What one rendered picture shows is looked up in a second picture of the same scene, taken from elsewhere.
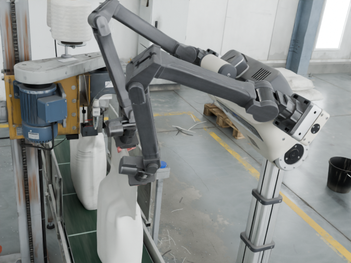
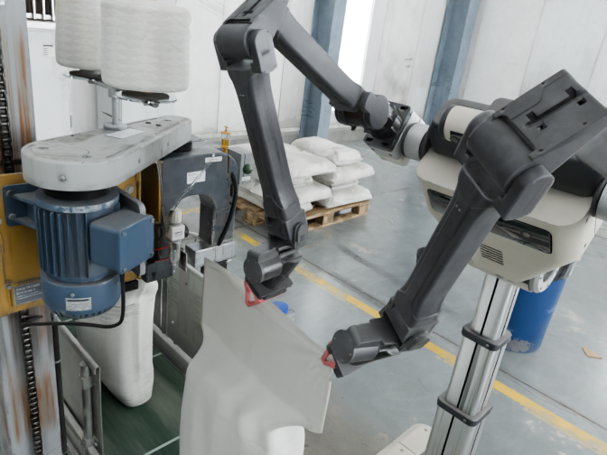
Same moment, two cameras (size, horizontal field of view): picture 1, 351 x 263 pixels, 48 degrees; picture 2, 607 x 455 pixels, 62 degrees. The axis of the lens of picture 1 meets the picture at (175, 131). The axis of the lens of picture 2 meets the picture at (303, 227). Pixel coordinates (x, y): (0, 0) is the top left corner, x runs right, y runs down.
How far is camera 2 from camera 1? 0.83 m
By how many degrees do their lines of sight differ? 20
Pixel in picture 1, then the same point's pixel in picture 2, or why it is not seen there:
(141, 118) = (467, 246)
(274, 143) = (574, 255)
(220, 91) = not seen: outside the picture
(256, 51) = not seen: hidden behind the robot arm
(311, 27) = not seen: hidden behind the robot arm
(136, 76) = (550, 152)
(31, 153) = (41, 333)
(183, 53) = (373, 108)
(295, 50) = (310, 114)
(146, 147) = (428, 303)
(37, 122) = (88, 275)
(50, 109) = (127, 243)
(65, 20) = (148, 42)
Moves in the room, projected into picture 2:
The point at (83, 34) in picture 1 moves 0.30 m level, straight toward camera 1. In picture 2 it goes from (182, 75) to (257, 106)
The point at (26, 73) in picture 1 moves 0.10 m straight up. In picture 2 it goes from (67, 168) to (63, 109)
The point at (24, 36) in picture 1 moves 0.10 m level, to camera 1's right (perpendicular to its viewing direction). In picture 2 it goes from (19, 87) to (74, 90)
